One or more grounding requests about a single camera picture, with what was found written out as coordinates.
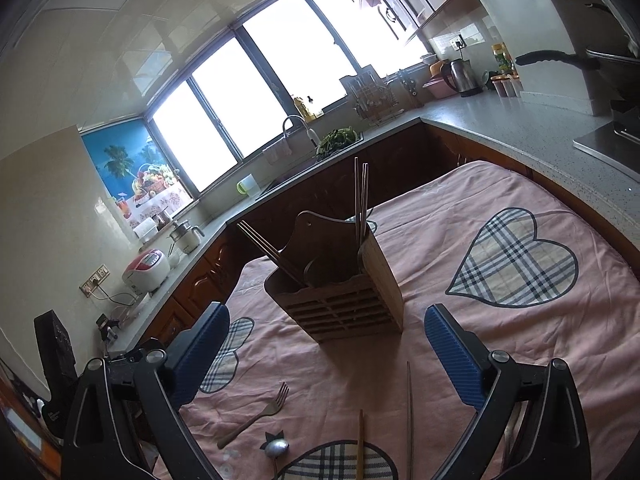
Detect dark metal chopstick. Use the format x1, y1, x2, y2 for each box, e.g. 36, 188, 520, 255
406, 361, 413, 480

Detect silver metal spoon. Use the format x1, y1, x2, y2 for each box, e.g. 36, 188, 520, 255
265, 438, 290, 478

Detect steel kitchen faucet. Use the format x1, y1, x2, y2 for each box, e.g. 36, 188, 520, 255
281, 114, 321, 154

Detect pink plaid-heart tablecloth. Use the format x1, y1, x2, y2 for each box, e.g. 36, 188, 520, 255
181, 162, 639, 479

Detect silver metal fork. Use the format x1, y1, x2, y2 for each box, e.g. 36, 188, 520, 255
217, 382, 290, 450

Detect white red rice cooker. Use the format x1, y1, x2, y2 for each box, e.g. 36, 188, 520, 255
122, 249, 170, 295

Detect light wooden chopstick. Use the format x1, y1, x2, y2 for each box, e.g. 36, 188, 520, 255
355, 410, 366, 480

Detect white electric pot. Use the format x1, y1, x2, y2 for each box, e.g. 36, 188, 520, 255
169, 220, 205, 255

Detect brown chopstick in holder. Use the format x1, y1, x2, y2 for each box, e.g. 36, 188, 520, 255
235, 219, 302, 286

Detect wooden utensil holder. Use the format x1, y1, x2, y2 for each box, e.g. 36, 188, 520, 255
264, 211, 405, 344

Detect fruit poster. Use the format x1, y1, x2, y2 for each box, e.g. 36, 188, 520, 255
81, 119, 192, 230

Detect wooden lower cabinets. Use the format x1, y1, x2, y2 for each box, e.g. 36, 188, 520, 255
106, 121, 532, 361

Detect gas stove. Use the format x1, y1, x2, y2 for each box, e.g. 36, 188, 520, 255
573, 100, 640, 182

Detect dark chopstick in holder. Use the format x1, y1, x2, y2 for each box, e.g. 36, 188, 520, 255
354, 156, 361, 248

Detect green vegetables in sink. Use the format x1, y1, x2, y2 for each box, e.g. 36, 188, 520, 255
316, 127, 359, 160

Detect pink storage box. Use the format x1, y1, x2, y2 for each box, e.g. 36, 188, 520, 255
423, 77, 457, 100

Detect steel electric kettle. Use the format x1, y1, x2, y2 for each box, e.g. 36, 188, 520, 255
440, 58, 483, 98

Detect dish drying rack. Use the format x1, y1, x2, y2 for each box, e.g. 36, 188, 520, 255
340, 65, 404, 125

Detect yellow seasoning bottle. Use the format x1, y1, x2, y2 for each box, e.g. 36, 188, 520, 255
491, 42, 514, 75

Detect black wok pan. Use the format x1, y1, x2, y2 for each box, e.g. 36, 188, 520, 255
514, 1, 640, 116

